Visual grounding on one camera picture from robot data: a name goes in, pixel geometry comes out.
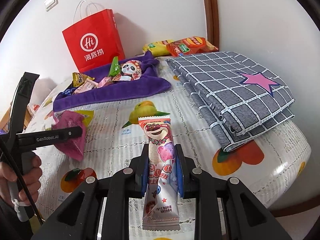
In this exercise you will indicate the white wall switch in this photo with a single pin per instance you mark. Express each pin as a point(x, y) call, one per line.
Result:
point(49, 4)

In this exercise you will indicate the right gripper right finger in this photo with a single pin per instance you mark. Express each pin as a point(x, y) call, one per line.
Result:
point(225, 209)

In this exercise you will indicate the gold triangular snack packet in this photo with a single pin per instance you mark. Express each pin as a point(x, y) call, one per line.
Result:
point(79, 79)

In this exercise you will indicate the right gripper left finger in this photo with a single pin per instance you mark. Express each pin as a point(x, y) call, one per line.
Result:
point(99, 208)

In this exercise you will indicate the pink bear wafer packet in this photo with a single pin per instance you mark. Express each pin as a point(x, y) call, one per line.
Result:
point(160, 204)

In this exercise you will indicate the orange chips bag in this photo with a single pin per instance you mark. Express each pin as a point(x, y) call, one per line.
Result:
point(190, 45)

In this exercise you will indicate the brown wooden door frame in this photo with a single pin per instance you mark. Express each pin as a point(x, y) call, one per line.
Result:
point(212, 21)

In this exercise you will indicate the green snack packet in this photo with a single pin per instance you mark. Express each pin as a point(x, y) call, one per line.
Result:
point(115, 67)

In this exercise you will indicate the purple towel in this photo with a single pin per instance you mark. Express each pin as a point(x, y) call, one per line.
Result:
point(149, 84)

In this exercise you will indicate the yellow chips bag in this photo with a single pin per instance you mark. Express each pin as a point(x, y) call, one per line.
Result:
point(158, 48)

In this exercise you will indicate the pale pink candy packet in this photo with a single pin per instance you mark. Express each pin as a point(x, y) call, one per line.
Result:
point(106, 81)

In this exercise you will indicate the pink strawberry candy packet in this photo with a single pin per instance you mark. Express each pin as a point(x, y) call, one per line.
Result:
point(86, 86)

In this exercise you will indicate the fruit print tablecloth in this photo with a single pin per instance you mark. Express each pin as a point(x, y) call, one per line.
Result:
point(267, 165)

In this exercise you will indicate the blue foil snack packet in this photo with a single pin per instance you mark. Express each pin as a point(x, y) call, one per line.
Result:
point(68, 92)

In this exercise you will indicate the red paper shopping bag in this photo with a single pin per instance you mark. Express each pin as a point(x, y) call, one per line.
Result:
point(94, 40)

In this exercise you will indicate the magenta snack bag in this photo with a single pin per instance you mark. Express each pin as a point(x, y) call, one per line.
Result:
point(73, 125)

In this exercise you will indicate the grey checked folded cloth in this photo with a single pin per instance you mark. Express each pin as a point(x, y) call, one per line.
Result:
point(240, 98)

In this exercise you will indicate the panda snack packet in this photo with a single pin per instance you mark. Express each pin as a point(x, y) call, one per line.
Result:
point(130, 70)

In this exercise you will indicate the white red box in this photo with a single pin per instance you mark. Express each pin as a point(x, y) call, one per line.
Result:
point(32, 108)

